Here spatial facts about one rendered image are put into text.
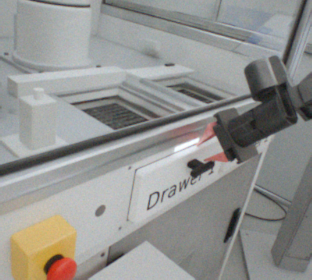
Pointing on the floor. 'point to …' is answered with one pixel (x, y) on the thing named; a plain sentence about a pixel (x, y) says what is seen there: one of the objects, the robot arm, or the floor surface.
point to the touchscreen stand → (283, 241)
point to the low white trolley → (143, 267)
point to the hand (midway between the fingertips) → (204, 150)
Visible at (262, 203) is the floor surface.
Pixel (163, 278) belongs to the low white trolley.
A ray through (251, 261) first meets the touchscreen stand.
